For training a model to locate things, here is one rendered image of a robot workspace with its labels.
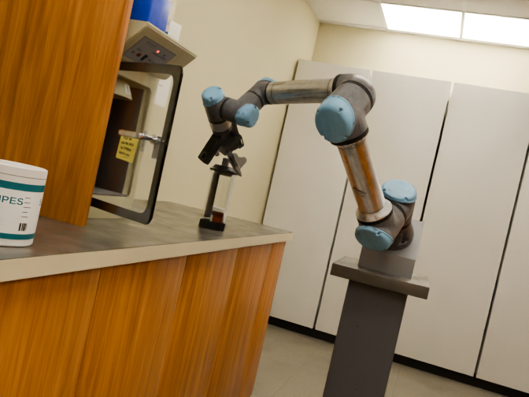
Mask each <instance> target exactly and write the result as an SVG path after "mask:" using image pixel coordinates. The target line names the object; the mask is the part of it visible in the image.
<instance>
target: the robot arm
mask: <svg viewBox="0 0 529 397"><path fill-rule="evenodd" d="M375 99H376V92H375V88H374V85H373V84H372V82H371V81H370V80H369V79H368V78H366V77H365V76H362V75H359V74H353V73H346V74H338V75H336V76H335V77H334V78H326V79H312V80H288V81H274V80H273V79H270V78H269V77H264V78H262V79H261V80H258V81H257V82H256V83H255V84H254V85H253V86H252V87H251V88H250V89H249V90H248V91H247V92H246V93H245V94H244V95H242V96H241V97H240V98H239V99H237V100H236V99H233V98H229V97H227V96H225V95H224V92H223V90H222V89H221V88H220V87H218V86H211V87H208V88H206V89H205V90H204V91H203V92H202V101H203V106H204V107H205V112H206V115H207V117H208V121H209V125H210V128H211V129H212V131H213V134H212V135H211V137H210V138H209V140H208V142H207V143H206V145H205V146H204V148H203V149H202V151H201V153H200V154H199V155H198V159H200V160H201V161H202V162H203V163H204V164H207V165H208V164H209V163H210V162H211V161H212V159H213V157H214V156H215V155H216V157H218V156H219V153H220V152H221V153H222V154H223V155H224V156H226V155H227V156H228V161H229V162H230V164H231V166H232V168H233V169H234V170H235V174H237V175H238V176H242V173H241V170H240V169H241V168H242V167H243V166H244V165H245V164H246V162H247V159H246V157H239V156H238V155H237V154H236V153H232V151H234V150H237V149H238V148H239V149H241V148H242V147H244V142H243V139H242V136H241V135H240V134H239V130H238V127H237V125H239V126H243V127H247V128H252V127H253V126H254V125H255V124H256V123H257V121H258V119H259V115H260V112H259V110H261V109H262V108H263V107H264V106H265V105H280V104H310V103H321V104H320V106H319V108H318V109H317V111H316V115H315V125H316V129H317V131H318V132H319V133H320V135H321V136H322V135H323V136H324V138H325V139H326V140H327V141H328V142H330V143H331V144H332V145H333V146H336V147H337V148H338V151H339V153H340V156H341V159H342V163H343V165H344V168H345V171H346V174H347V176H348V179H349V182H350V186H351V188H352V191H353V195H354V198H355V200H356V203H357V206H358V207H357V209H356V213H355V214H356V218H357V222H358V227H356V231H355V233H354V234H355V237H356V239H357V241H358V242H359V243H360V244H361V245H362V246H363V247H366V248H367V249H369V250H373V251H378V252H380V251H385V250H402V249H405V248H406V247H408V246H409V245H410V244H411V242H412V239H413V236H414V230H413V226H412V215H413V211H414V207H415V203H416V200H417V197H416V195H417V192H416V189H415V188H414V186H413V185H412V184H410V183H409V182H407V181H404V180H396V179H395V180H388V181H386V182H385V183H383V185H382V187H381V186H380V182H379V178H378V176H377V172H376V170H375V166H374V162H373V160H372V156H371V152H370V150H369V147H368V143H367V139H366V136H367V135H368V133H369V129H368V124H367V121H366V118H365V117H366V115H367V114H368V113H369V112H370V110H371V109H372V107H373V106H374V105H375ZM241 140H242V142H241Z"/></svg>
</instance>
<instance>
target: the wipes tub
mask: <svg viewBox="0 0 529 397"><path fill-rule="evenodd" d="M47 173H48V171H47V170H46V169H42V168H40V167H36V166H33V165H26V164H23V163H19V162H14V161H7V160H2V159H0V246H1V247H27V246H30V245H31V244H32V243H33V239H34V237H35V230H36V226H37V222H38V219H39V211H40V208H41V204H42V200H43V193H44V189H45V186H46V178H47Z"/></svg>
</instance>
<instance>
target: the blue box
mask: <svg viewBox="0 0 529 397"><path fill-rule="evenodd" d="M170 8H171V2H170V1H168V0H134V1H133V5H132V9H131V16H130V19H132V20H143V21H149V22H150V23H151V24H153V25H154V26H155V27H157V28H159V29H160V30H162V31H163V32H164V33H165V30H166V26H167V23H168V15H169V13H170Z"/></svg>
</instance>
